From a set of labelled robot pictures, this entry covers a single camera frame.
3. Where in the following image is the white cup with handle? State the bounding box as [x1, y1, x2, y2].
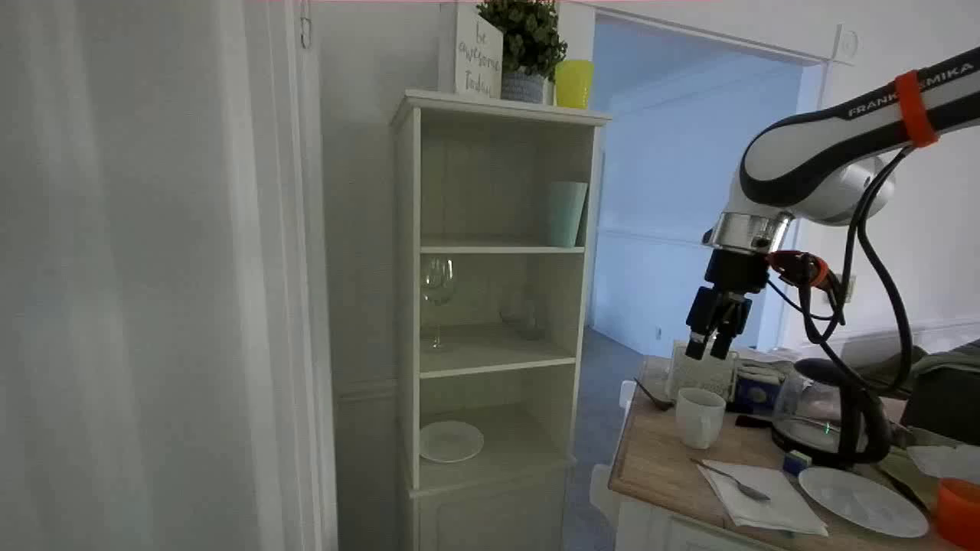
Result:
[672, 387, 727, 452]

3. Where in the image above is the metal spoon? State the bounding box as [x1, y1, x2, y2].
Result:
[692, 457, 775, 504]

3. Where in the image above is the clear wine glass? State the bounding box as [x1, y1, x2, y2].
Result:
[420, 255, 459, 354]

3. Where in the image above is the small plain white plate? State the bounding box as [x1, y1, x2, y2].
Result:
[417, 418, 487, 468]

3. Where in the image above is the patterned white plate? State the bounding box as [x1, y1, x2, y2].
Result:
[796, 464, 932, 542]

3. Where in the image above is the glass kettle black handle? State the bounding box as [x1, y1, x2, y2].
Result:
[767, 354, 895, 471]

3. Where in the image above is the orange container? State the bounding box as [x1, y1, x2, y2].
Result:
[932, 476, 980, 551]

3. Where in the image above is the orange strap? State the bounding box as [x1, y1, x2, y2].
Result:
[891, 71, 941, 151]

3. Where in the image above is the teal cup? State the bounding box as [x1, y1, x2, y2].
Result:
[545, 177, 592, 247]

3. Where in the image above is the white wooden shelf unit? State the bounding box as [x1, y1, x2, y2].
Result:
[388, 87, 613, 551]

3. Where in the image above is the white lettered sign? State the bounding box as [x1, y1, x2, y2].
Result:
[439, 3, 505, 102]

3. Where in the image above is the green potted plant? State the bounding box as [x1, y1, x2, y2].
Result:
[475, 0, 569, 108]

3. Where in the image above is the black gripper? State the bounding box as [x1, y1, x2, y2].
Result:
[684, 247, 772, 362]

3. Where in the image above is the blue and white box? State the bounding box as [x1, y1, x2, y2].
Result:
[732, 354, 792, 417]

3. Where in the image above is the orange cable connector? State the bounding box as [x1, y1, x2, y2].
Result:
[767, 247, 836, 295]

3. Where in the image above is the white napkin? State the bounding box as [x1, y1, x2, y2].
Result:
[698, 457, 833, 539]

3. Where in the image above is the yellow cup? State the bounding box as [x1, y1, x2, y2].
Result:
[551, 59, 597, 110]

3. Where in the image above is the white wall box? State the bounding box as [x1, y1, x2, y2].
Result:
[831, 24, 864, 71]

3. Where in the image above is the black cable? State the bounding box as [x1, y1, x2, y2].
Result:
[763, 147, 916, 400]

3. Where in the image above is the dark green bag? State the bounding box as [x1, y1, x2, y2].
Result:
[896, 340, 980, 447]

